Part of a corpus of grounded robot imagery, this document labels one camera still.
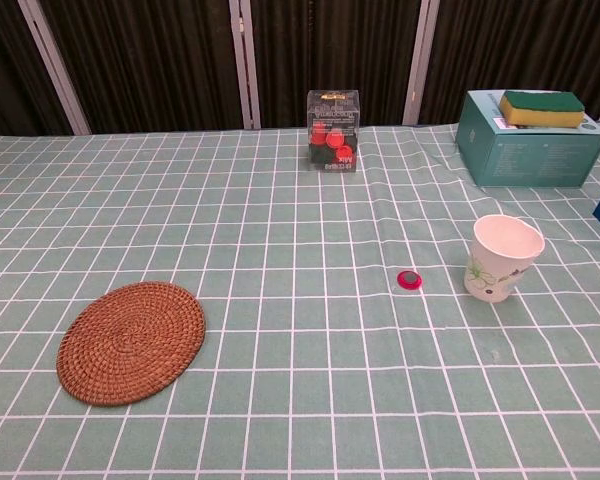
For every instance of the white floral paper cup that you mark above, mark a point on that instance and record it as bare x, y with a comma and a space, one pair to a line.
500, 265

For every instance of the green grid tablecloth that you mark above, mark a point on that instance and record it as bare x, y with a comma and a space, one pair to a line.
290, 350

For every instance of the small pink ring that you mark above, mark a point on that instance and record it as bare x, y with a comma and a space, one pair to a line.
410, 279

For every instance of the red toy in clear bag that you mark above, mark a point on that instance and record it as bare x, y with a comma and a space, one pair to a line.
335, 135

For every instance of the round woven rattan coaster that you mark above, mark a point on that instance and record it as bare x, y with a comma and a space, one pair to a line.
130, 345

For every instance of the dark pleated curtain backdrop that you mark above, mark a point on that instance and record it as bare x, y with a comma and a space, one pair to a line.
155, 60

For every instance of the teal cardboard box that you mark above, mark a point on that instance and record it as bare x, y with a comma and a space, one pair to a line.
530, 157

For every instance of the yellow green scrub sponge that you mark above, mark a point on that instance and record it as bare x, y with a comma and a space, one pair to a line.
540, 107

